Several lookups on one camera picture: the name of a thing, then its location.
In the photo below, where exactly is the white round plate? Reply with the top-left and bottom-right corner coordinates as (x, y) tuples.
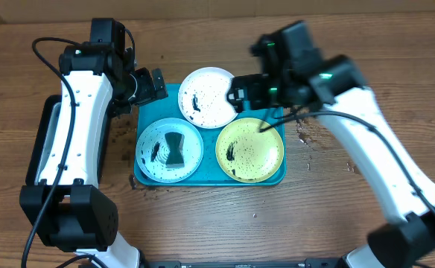
(177, 67), (238, 129)

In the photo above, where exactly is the light blue round plate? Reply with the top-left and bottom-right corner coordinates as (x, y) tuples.
(136, 118), (204, 183)

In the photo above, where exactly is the dark green sponge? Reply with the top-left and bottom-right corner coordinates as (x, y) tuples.
(165, 132), (184, 168)

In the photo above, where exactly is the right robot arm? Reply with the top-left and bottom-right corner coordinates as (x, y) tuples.
(226, 21), (435, 267)

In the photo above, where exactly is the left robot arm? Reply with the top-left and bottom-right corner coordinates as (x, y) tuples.
(19, 18), (168, 267)

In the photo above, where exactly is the teal plastic serving tray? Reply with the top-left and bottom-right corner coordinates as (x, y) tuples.
(134, 84), (286, 186)

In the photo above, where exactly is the black water tray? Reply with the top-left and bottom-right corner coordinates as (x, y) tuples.
(25, 95), (111, 188)

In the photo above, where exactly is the yellow-green round plate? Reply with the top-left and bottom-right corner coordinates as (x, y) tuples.
(215, 118), (285, 184)

